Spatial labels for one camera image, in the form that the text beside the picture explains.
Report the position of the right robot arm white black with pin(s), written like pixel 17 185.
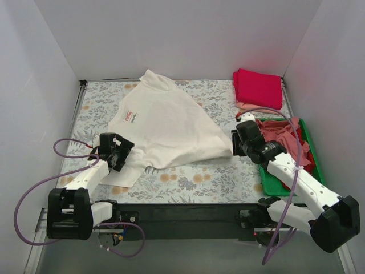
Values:
pixel 328 218

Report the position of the crumpled red t-shirt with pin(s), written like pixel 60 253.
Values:
pixel 289 142

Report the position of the folded magenta t-shirt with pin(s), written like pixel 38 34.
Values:
pixel 258 89

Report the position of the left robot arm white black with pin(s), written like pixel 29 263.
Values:
pixel 71 213

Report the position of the green plastic tray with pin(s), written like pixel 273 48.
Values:
pixel 272 186

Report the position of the folded light pink t-shirt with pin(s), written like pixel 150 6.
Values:
pixel 252 107

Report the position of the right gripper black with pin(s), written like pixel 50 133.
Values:
pixel 235 143

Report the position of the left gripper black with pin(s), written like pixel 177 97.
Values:
pixel 120 156

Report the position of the white Coca-Cola t-shirt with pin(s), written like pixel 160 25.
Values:
pixel 167 127

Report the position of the crumpled pink t-shirt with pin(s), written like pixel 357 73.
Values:
pixel 282 132

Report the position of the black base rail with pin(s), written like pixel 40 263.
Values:
pixel 183 221

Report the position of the floral tablecloth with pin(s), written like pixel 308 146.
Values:
pixel 235 180

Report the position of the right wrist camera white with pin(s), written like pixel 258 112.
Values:
pixel 244 117

